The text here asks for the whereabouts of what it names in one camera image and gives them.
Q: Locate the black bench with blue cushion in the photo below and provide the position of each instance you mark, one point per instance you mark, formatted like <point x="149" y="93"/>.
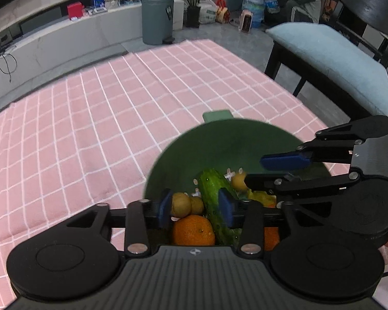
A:
<point x="333" y="61"/>

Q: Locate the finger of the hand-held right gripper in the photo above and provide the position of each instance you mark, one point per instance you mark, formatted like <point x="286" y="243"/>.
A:
<point x="310" y="184"/>
<point x="284" y="162"/>

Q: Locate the green cucumber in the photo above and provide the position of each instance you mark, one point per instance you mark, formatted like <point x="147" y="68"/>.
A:
<point x="213" y="193"/>

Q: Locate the green colander bowl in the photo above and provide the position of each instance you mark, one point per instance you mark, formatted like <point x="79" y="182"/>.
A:
<point x="213" y="145"/>

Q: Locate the grey-green trash bin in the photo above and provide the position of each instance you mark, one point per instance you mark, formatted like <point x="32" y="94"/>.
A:
<point x="157" y="19"/>

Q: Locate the pink checked tablecloth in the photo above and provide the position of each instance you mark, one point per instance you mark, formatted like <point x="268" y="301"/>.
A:
<point x="100" y="119"/>

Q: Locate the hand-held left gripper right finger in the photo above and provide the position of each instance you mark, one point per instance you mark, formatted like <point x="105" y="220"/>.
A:
<point x="226" y="210"/>

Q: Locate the yellow-green lemon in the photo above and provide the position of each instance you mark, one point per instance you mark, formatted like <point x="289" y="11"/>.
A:
<point x="239" y="180"/>

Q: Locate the orange mandarin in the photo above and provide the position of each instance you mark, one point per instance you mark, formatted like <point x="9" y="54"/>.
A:
<point x="271" y="237"/>
<point x="192" y="231"/>

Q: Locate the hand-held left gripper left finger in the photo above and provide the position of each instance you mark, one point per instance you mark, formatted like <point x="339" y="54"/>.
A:
<point x="165" y="208"/>

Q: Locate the red and yellow bag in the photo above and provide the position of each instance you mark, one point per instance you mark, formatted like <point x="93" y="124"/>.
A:
<point x="223" y="14"/>

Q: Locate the black round table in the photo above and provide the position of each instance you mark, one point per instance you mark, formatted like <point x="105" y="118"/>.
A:
<point x="365" y="0"/>

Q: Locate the blue water jug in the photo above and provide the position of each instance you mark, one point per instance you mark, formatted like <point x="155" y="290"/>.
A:
<point x="272" y="4"/>
<point x="253" y="5"/>

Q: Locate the small white heater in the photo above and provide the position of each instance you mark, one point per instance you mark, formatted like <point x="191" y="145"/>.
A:
<point x="245" y="21"/>

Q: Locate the white plastic bag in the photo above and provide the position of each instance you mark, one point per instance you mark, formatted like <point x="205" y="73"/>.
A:
<point x="208" y="13"/>

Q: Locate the white marble tv counter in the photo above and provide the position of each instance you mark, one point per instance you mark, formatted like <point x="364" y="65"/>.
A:
<point x="68" y="42"/>

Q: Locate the red box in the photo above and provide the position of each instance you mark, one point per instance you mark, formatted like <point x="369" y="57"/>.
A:
<point x="75" y="9"/>

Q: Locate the potted plant with long leaves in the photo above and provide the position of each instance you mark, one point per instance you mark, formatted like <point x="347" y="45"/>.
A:
<point x="192" y="0"/>

